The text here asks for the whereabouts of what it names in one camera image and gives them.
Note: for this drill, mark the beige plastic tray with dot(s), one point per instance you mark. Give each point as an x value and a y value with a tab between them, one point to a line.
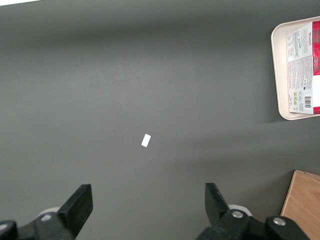
278	75

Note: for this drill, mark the white tape piece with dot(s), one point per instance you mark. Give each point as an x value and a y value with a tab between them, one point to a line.
145	140

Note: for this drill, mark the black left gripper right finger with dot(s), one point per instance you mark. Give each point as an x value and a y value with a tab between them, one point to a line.
220	220

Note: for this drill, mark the wooden drawer cabinet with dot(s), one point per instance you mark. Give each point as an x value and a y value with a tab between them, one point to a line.
305	205

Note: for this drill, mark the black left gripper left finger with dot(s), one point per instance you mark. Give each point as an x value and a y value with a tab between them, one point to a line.
72	212

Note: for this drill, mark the red tartan biscuit box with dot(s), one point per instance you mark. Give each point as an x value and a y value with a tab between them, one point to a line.
302	70

